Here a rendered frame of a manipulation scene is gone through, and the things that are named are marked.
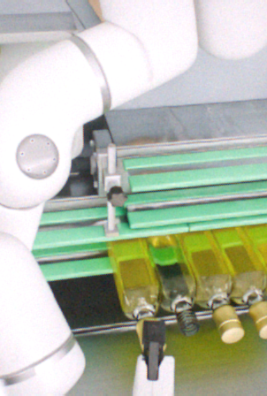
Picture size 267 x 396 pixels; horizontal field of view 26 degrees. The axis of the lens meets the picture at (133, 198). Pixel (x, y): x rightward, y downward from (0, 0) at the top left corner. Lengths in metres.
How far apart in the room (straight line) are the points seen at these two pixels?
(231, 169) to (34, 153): 0.49
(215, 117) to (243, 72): 0.10
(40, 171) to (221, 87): 0.62
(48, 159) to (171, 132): 0.49
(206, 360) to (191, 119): 0.41
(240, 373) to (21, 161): 0.60
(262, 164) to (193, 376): 0.36
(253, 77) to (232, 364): 0.51
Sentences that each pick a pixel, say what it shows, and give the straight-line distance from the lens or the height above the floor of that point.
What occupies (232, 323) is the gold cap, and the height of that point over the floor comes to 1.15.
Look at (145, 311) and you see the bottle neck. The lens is 0.87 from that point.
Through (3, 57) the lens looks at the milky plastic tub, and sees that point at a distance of 0.97.
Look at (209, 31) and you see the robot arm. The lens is 0.67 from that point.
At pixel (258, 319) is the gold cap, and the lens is 0.89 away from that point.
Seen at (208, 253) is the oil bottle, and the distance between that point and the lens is 0.94.
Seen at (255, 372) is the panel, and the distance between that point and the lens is 1.00.
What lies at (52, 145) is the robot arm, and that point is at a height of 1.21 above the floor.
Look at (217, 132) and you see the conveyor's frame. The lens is 1.01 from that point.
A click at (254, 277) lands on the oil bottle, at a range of 0.93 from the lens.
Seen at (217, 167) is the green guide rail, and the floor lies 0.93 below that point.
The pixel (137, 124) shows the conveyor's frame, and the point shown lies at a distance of 1.01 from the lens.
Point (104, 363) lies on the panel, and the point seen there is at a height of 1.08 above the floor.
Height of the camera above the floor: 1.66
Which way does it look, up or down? 51 degrees down
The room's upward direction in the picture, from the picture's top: 162 degrees clockwise
